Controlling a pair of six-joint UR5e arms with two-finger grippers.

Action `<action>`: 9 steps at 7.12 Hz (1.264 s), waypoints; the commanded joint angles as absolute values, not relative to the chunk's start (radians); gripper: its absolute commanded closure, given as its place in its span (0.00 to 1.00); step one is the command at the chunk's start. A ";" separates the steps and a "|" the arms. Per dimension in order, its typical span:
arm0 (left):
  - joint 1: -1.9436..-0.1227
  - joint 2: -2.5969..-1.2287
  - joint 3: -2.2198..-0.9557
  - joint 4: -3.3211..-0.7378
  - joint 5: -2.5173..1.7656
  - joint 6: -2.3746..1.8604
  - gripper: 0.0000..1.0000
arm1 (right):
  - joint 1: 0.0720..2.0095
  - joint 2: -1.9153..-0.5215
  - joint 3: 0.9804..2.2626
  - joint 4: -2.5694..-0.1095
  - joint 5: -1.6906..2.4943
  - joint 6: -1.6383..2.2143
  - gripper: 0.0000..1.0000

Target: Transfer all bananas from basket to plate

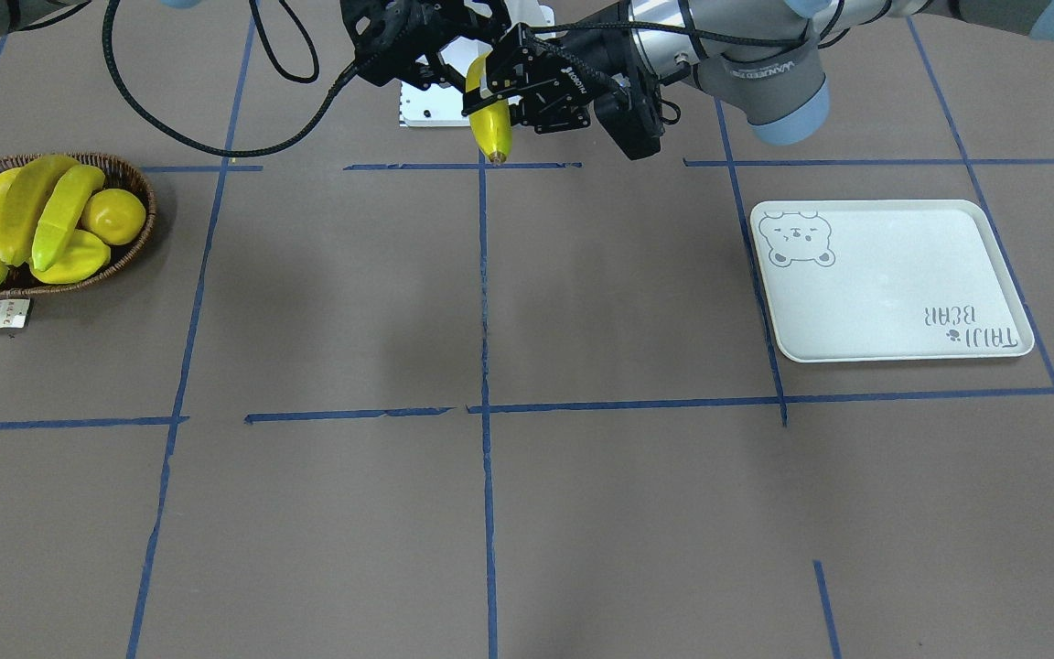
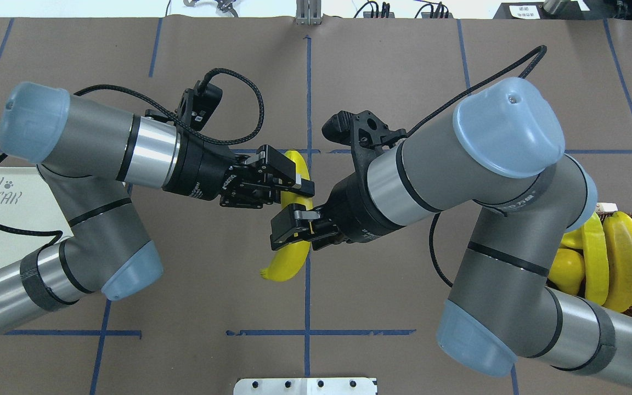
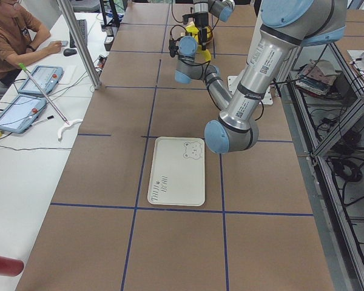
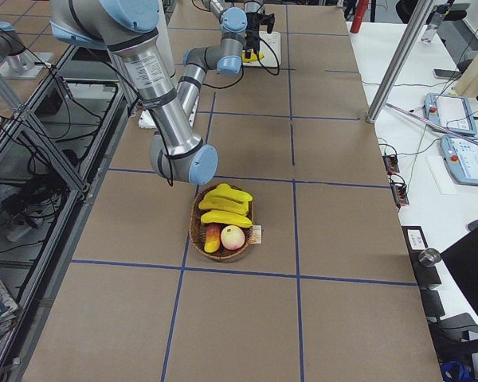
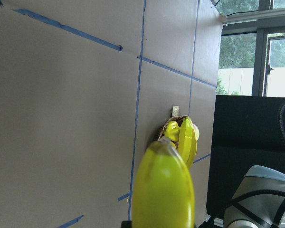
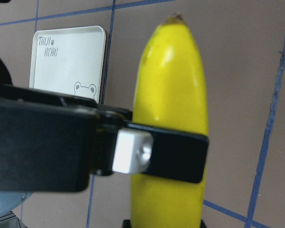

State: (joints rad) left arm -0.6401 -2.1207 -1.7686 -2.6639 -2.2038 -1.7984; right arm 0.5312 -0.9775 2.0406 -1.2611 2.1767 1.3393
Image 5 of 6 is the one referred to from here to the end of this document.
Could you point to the yellow banana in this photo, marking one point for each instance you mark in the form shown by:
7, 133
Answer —
187, 147
163, 193

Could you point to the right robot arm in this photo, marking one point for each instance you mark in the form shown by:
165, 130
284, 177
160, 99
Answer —
259, 211

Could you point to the brown wicker basket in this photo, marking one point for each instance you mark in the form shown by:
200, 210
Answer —
178, 119

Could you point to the white basket tag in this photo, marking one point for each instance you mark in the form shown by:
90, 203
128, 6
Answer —
175, 111

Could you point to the yellow pear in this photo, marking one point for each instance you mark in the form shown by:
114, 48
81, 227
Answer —
172, 131

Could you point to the pink peach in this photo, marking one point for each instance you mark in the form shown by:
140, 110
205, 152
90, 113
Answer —
196, 131

